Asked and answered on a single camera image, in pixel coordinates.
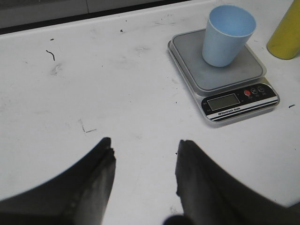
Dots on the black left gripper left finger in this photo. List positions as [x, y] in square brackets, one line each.
[78, 196]

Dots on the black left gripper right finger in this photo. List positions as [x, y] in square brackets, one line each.
[211, 196]

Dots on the light blue plastic cup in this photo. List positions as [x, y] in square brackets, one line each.
[228, 29]

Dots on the yellow squeeze bottle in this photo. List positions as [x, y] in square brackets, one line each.
[285, 41]

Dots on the silver electronic kitchen scale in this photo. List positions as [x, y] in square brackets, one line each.
[227, 94]

